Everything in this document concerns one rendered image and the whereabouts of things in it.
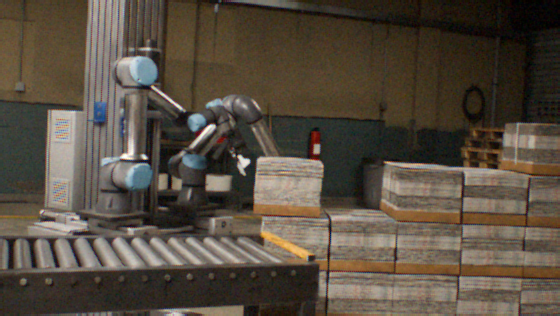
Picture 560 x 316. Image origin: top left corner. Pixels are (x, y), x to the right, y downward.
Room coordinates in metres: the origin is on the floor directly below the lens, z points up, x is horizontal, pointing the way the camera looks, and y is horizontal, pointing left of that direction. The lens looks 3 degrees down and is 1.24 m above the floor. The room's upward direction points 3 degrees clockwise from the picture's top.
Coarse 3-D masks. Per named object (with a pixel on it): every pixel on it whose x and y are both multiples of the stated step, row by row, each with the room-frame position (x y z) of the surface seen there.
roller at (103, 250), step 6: (96, 240) 2.28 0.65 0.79; (102, 240) 2.26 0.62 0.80; (96, 246) 2.22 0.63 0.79; (102, 246) 2.17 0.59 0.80; (108, 246) 2.17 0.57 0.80; (96, 252) 2.19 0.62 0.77; (102, 252) 2.11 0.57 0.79; (108, 252) 2.07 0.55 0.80; (102, 258) 2.06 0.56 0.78; (108, 258) 2.01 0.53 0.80; (114, 258) 1.99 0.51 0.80; (108, 264) 1.95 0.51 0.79; (114, 264) 1.92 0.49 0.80; (120, 264) 1.92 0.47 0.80
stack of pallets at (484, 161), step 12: (480, 132) 9.43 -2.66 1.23; (492, 132) 9.05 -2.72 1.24; (504, 132) 8.80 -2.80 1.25; (468, 144) 9.39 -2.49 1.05; (480, 144) 9.16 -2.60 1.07; (492, 144) 9.09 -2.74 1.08; (468, 156) 9.37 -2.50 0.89; (480, 156) 9.09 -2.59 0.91; (492, 156) 9.60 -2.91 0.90; (492, 168) 9.07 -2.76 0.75
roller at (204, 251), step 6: (186, 240) 2.42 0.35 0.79; (192, 240) 2.38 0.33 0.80; (198, 240) 2.37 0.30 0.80; (192, 246) 2.33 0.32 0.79; (198, 246) 2.28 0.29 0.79; (204, 246) 2.26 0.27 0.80; (198, 252) 2.25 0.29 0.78; (204, 252) 2.20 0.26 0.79; (210, 252) 2.17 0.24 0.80; (204, 258) 2.17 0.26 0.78; (210, 258) 2.12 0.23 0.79; (216, 258) 2.09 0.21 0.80; (222, 258) 2.08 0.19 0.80
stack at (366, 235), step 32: (288, 224) 2.87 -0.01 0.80; (320, 224) 2.88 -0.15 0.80; (352, 224) 2.89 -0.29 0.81; (384, 224) 2.90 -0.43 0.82; (416, 224) 2.91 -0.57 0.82; (448, 224) 2.92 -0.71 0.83; (288, 256) 2.87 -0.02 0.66; (320, 256) 2.88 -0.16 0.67; (352, 256) 2.89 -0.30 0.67; (384, 256) 2.90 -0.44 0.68; (416, 256) 2.91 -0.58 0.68; (448, 256) 2.92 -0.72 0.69; (480, 256) 2.93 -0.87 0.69; (512, 256) 2.93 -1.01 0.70; (320, 288) 2.88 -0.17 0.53; (352, 288) 2.89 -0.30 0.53; (384, 288) 2.89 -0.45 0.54; (416, 288) 2.90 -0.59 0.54; (448, 288) 2.91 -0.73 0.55; (480, 288) 2.92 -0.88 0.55; (512, 288) 2.93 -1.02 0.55
